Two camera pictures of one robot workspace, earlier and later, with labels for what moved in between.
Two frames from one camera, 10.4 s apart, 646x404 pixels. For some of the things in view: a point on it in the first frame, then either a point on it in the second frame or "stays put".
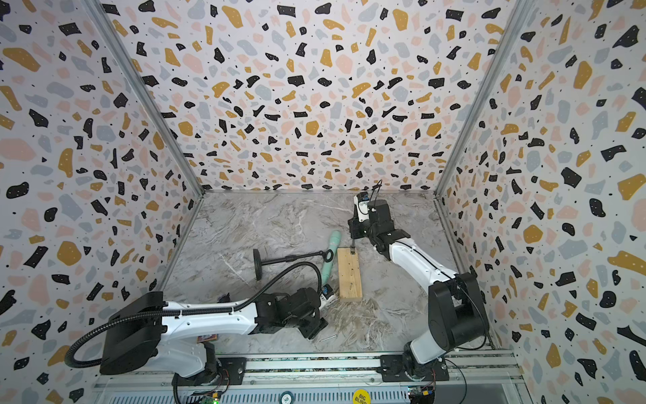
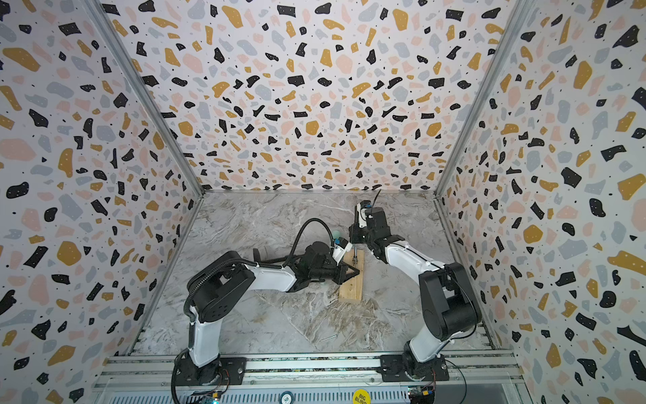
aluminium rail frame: x=484 y=377 stays put
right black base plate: x=394 y=369 stays put
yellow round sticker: x=361 y=396 stays put
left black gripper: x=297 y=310 -> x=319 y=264
